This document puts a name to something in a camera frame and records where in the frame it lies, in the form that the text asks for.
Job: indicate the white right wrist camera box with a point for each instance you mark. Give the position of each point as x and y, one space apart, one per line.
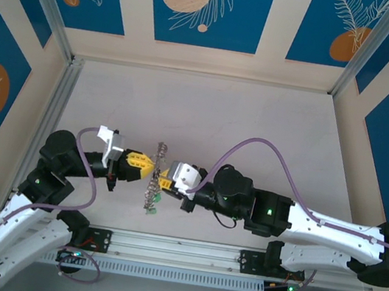
185 177

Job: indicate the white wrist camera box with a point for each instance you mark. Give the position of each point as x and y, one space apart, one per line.
185 177
114 147

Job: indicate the green key tag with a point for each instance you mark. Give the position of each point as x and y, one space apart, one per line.
150 212
157 199

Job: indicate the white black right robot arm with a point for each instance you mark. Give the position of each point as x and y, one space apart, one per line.
333 232

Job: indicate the aluminium frame post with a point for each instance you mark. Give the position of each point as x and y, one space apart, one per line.
367 47
51 6

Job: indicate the grooved aluminium mounting rail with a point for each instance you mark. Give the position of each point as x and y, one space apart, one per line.
177 251

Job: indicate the black mounting plate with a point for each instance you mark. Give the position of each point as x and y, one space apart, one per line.
251 263
102 240

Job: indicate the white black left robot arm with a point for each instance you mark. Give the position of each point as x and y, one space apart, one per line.
15 231

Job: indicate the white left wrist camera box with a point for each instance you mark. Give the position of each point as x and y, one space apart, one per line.
114 147

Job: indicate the blue poster with fern leaf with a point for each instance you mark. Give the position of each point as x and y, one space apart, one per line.
311 30

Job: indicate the blue poster with beige circle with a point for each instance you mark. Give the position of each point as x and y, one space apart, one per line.
243 30

